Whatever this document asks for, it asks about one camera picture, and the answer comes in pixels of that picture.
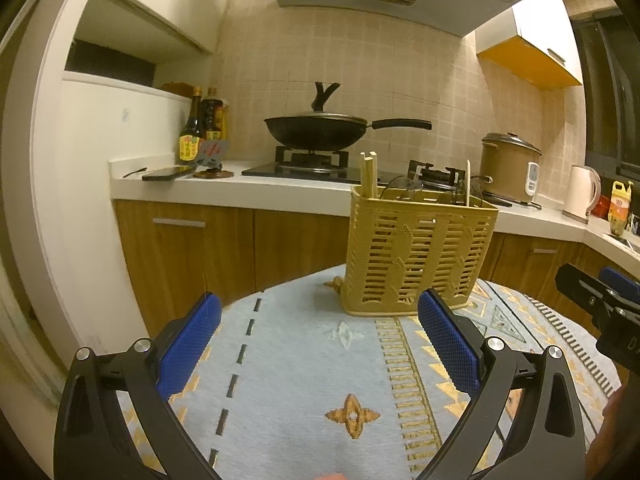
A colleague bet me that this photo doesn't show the white kitchen countertop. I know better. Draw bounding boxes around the white kitchen countertop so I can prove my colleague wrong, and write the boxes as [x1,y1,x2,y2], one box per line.
[109,159,640,256]

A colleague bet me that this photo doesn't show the black rice cooker cable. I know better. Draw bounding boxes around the black rice cooker cable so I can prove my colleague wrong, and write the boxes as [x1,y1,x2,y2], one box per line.
[492,195,543,211]

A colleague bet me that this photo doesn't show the brown rice cooker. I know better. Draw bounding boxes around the brown rice cooker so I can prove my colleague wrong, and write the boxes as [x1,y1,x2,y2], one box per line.
[480,132,543,205]

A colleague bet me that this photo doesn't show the white yellow-bottomed wall cabinet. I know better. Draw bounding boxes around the white yellow-bottomed wall cabinet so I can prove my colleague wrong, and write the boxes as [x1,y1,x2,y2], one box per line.
[475,0,585,92]

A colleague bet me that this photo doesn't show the black phone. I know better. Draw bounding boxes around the black phone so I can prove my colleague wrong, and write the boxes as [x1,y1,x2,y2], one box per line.
[141,165,196,182]

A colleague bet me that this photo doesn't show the clear grey plastic spoon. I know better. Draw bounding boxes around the clear grey plastic spoon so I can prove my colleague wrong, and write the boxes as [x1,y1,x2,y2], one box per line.
[435,182,471,207]
[470,175,495,206]
[380,175,425,201]

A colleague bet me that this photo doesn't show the dark soy sauce bottle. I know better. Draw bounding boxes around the dark soy sauce bottle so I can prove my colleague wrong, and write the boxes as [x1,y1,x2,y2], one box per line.
[179,86,205,163]

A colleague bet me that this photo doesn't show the grey slotted stand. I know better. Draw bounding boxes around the grey slotted stand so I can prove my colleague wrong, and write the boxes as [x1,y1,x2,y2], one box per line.
[192,140,235,180]

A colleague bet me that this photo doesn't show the black forked lid handle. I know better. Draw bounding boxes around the black forked lid handle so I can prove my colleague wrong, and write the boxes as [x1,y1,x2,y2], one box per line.
[311,81,341,113]

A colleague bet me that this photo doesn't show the black gas stove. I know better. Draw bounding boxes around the black gas stove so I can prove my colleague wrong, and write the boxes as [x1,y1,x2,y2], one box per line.
[241,145,473,186]

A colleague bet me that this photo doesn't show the white electric kettle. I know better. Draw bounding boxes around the white electric kettle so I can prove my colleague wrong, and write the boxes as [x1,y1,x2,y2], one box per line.
[562,164,602,225]

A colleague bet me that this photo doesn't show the wide dark sauce bottle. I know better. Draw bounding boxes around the wide dark sauce bottle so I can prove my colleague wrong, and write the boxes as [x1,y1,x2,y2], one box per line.
[200,87,226,143]

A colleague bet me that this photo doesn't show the yellow oil bottle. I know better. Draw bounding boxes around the yellow oil bottle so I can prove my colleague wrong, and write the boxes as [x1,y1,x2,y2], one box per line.
[607,180,632,236]

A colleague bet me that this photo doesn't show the beige slotted utensil basket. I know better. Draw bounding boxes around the beige slotted utensil basket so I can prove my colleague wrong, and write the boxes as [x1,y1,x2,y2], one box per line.
[340,184,499,318]

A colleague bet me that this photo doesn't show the wooden base cabinets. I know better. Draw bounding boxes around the wooden base cabinets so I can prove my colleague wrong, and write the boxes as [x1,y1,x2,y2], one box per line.
[112,199,640,331]

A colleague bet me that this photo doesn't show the black wok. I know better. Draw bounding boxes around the black wok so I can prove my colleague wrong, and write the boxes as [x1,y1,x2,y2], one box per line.
[263,114,433,152]

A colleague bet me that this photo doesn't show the steel sink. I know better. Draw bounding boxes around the steel sink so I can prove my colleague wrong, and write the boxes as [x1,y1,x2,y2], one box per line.
[602,232,640,253]

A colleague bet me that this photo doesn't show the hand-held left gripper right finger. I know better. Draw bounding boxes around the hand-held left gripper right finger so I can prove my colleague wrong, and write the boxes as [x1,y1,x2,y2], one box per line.
[415,288,587,480]

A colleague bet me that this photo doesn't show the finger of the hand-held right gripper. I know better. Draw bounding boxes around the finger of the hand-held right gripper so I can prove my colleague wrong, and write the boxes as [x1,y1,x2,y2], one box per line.
[599,266,640,306]
[556,263,618,328]

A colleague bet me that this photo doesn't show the dark window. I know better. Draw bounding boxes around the dark window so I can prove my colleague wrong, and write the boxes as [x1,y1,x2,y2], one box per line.
[570,10,640,181]

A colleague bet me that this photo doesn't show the person's right hand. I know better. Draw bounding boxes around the person's right hand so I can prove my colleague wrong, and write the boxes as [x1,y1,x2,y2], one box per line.
[585,387,640,480]

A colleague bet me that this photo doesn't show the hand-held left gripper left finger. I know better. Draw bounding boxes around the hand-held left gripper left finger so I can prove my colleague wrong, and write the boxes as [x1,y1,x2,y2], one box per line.
[52,291,223,480]

